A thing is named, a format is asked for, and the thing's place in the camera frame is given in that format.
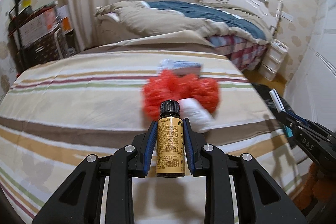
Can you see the white plastic bag ball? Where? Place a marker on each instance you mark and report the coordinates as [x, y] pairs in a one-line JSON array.
[[200, 119]]

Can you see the white blue paper wrapper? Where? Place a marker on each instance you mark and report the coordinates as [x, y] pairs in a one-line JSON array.
[[280, 107]]

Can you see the blue beige duvet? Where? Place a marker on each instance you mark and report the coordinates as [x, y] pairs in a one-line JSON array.
[[143, 19]]

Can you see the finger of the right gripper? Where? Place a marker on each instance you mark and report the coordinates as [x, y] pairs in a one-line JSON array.
[[296, 120], [301, 129]]

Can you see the white plastic drawer unit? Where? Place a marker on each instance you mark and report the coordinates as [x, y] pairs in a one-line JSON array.
[[273, 59]]

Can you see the white wardrobe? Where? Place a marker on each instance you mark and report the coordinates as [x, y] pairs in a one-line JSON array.
[[311, 92]]

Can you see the plaid bed sheet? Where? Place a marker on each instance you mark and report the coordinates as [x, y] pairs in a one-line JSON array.
[[243, 54]]

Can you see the black storage cart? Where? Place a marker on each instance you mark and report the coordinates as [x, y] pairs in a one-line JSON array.
[[53, 46]]

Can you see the red plastic bag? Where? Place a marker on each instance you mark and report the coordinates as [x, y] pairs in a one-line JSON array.
[[168, 86]]

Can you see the white wooden headboard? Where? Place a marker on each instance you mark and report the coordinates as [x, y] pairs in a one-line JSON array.
[[241, 1]]

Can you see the cardboard box with orange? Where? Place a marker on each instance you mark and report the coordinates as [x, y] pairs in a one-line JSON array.
[[38, 27]]

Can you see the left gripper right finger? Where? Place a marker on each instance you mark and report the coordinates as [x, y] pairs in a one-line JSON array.
[[237, 187]]

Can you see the brown yellow-label bottle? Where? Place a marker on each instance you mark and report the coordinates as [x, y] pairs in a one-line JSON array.
[[170, 161]]

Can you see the small dark box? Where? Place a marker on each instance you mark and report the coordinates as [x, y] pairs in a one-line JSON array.
[[180, 68]]

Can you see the white orange box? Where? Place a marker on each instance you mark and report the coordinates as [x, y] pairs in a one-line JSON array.
[[64, 16]]

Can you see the striped bed sheet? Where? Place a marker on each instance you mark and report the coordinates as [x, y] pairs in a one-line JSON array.
[[56, 114]]

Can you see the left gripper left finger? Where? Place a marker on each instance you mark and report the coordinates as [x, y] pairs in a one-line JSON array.
[[79, 198]]

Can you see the white wall switch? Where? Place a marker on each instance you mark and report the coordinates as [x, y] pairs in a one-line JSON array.
[[287, 16]]

